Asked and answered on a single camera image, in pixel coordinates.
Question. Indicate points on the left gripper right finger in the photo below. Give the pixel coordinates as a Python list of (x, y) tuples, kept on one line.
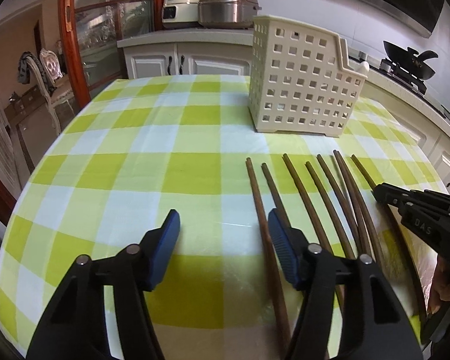
[(374, 323)]

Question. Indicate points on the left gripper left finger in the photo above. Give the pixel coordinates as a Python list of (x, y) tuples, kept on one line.
[(73, 324)]

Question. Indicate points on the brown wooden chopstick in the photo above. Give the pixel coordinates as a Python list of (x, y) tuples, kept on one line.
[(292, 171), (275, 191), (343, 202), (378, 252), (272, 272), (401, 242), (344, 241), (360, 210)]

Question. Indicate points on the person's right hand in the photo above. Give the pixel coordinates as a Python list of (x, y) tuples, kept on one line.
[(440, 287)]

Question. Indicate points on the black glass gas stove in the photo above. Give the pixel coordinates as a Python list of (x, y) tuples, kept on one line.
[(416, 82)]

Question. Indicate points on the black wok pan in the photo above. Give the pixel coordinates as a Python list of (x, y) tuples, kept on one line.
[(410, 60)]

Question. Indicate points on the green white checkered tablecloth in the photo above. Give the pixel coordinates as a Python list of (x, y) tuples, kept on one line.
[(144, 147)]

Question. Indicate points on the cream perforated plastic basket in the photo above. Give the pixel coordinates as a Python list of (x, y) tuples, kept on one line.
[(301, 80)]

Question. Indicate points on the dark patterned garment on chair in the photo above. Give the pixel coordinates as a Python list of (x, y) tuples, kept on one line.
[(23, 71)]

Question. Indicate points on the white ornate dining chair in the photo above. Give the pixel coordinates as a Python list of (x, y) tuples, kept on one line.
[(53, 84)]

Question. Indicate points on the silver rice cooker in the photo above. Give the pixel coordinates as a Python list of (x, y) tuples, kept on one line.
[(227, 14)]

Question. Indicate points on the red wooden sliding door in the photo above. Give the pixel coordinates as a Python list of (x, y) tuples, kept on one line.
[(90, 31)]

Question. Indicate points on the white pressure cooker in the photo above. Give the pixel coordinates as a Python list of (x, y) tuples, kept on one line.
[(179, 14)]

